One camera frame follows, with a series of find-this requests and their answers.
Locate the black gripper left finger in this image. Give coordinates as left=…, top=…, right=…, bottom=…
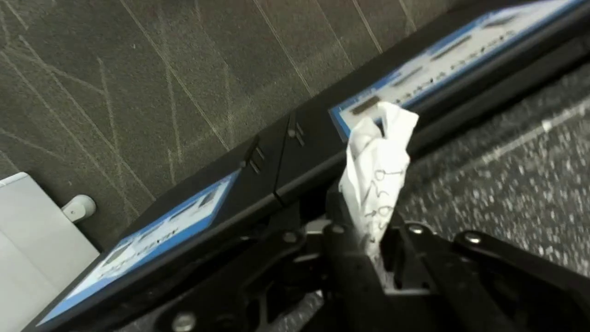
left=158, top=222, right=394, bottom=332

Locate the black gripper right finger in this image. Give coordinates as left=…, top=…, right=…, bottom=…
left=383, top=222, right=590, bottom=332

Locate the white paper piece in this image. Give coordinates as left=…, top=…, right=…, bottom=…
left=337, top=100, right=421, bottom=255

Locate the black bin door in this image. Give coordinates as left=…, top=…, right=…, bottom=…
left=23, top=135, right=291, bottom=332
left=272, top=0, right=590, bottom=209

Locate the blue mixed paper sign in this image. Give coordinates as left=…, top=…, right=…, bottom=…
left=34, top=169, right=243, bottom=329
left=327, top=0, right=586, bottom=139

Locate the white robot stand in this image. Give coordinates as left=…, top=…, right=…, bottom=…
left=0, top=172, right=101, bottom=332

